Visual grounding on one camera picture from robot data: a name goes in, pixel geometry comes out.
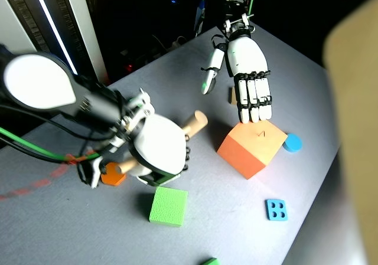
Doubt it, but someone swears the large orange cube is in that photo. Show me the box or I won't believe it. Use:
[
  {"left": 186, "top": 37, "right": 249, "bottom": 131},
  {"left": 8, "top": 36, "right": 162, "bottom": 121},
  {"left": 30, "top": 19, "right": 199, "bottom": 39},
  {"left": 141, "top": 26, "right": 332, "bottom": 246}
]
[{"left": 216, "top": 120, "right": 289, "bottom": 180}]

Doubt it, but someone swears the wooden mallet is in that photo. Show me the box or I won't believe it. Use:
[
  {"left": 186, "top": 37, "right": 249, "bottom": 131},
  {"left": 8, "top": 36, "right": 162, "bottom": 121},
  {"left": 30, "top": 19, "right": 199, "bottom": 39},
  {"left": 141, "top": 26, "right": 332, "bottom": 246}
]
[{"left": 117, "top": 110, "right": 208, "bottom": 174}]

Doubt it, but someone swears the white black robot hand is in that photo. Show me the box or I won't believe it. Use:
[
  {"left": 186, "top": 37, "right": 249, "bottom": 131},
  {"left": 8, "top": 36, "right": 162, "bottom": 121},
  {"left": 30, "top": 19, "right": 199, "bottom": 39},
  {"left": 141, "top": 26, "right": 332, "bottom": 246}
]
[
  {"left": 77, "top": 113, "right": 192, "bottom": 189},
  {"left": 200, "top": 35, "right": 273, "bottom": 125}
]

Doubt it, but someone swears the blue square four-hole block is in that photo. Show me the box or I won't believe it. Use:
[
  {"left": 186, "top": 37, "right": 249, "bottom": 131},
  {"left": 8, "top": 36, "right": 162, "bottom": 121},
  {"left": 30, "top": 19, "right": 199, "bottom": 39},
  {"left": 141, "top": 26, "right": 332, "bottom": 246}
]
[{"left": 265, "top": 199, "right": 289, "bottom": 221}]

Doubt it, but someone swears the blurred tan panel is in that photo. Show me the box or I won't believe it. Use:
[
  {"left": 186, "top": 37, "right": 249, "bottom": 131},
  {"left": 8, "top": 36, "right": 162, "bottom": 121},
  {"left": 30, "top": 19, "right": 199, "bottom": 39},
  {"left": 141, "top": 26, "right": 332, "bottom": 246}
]
[{"left": 322, "top": 0, "right": 378, "bottom": 265}]

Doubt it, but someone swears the large green foam cube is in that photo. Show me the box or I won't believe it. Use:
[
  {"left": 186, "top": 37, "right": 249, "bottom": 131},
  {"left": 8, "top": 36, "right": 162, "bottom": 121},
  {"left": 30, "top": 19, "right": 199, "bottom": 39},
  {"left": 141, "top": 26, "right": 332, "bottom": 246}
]
[{"left": 148, "top": 186, "right": 189, "bottom": 228}]

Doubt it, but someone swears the blue round disc block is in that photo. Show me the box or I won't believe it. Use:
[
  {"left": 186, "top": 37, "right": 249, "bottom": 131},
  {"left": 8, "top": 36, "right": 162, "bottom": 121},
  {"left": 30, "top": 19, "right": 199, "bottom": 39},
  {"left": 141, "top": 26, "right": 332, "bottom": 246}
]
[{"left": 282, "top": 133, "right": 303, "bottom": 153}]

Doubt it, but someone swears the orange hexagon block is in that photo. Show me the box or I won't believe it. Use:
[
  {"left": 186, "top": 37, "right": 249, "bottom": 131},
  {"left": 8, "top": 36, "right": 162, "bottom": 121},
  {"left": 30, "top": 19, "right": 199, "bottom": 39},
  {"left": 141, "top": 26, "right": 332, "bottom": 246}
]
[{"left": 100, "top": 162, "right": 127, "bottom": 187}]

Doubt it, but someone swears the grey table cloth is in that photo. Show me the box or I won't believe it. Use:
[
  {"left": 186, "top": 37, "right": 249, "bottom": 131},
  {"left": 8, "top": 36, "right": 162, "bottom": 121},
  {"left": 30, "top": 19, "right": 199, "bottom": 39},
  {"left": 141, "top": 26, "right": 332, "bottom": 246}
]
[{"left": 0, "top": 22, "right": 370, "bottom": 265}]

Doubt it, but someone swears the white blue cable connector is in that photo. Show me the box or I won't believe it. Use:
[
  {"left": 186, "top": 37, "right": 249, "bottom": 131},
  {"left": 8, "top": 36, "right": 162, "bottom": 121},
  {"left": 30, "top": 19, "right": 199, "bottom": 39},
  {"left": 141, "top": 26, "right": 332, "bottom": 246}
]
[{"left": 194, "top": 0, "right": 207, "bottom": 38}]

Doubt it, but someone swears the white power plug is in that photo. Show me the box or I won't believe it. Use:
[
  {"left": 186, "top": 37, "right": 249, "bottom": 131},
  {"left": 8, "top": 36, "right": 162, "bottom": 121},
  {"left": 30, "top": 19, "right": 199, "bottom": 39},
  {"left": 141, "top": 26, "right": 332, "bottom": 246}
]
[{"left": 168, "top": 36, "right": 187, "bottom": 52}]

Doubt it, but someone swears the white black striped cabinet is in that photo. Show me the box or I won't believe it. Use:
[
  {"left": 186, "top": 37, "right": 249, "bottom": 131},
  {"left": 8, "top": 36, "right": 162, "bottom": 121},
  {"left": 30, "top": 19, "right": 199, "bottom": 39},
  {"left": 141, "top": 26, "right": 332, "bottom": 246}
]
[{"left": 0, "top": 0, "right": 109, "bottom": 87}]

